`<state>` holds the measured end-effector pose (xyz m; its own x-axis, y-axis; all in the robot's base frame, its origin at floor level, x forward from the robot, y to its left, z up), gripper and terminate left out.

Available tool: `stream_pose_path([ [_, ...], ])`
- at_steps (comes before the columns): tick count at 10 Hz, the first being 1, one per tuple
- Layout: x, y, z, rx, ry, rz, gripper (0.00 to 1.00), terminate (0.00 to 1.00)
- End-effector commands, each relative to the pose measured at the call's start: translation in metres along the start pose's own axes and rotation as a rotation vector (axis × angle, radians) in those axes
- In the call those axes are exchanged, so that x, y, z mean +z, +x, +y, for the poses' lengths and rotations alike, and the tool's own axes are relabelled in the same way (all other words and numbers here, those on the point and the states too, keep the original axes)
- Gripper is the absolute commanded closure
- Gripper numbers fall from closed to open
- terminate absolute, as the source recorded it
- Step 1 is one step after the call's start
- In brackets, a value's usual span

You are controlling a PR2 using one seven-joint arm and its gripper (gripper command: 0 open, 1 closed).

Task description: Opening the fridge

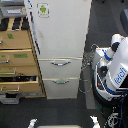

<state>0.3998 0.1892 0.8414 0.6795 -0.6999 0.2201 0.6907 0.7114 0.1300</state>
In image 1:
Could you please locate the white refrigerator body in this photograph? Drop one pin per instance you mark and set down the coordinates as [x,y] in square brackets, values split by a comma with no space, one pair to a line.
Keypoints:
[59,29]

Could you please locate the green android sticker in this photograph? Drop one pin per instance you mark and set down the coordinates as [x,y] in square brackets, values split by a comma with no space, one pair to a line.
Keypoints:
[43,10]

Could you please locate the middle fridge drawer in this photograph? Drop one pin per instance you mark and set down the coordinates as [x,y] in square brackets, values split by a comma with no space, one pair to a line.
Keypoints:
[61,68]

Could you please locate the white fridge door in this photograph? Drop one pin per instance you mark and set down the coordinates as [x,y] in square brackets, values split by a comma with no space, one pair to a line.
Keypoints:
[63,33]

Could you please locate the grey box on cabinet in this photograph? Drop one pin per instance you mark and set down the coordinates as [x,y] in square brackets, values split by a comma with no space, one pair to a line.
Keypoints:
[13,11]

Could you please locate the bottom fridge drawer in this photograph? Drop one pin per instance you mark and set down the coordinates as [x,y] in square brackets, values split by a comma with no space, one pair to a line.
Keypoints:
[61,88]

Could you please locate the wooden drawer cabinet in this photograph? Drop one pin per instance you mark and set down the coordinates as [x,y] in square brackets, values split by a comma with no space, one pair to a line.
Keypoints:
[19,69]

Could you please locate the white blue robot body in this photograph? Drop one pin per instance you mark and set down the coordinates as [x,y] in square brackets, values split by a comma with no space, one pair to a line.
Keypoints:
[110,66]

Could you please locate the fridge drawer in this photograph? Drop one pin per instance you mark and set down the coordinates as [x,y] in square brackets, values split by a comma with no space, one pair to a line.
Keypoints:
[61,68]
[61,88]

